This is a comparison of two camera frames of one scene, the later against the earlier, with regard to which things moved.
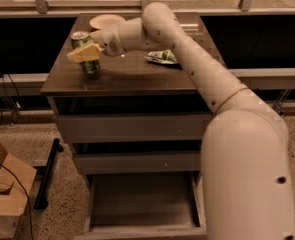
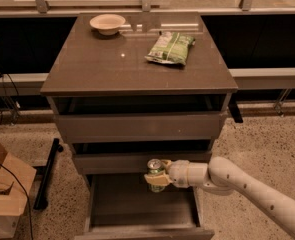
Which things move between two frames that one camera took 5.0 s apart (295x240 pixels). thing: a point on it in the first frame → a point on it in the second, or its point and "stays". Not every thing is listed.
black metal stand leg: (40, 202) stays
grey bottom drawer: (145, 206) stays
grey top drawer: (133, 127) stays
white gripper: (109, 43) → (179, 173)
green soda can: (80, 39) → (155, 166)
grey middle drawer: (139, 163) stays
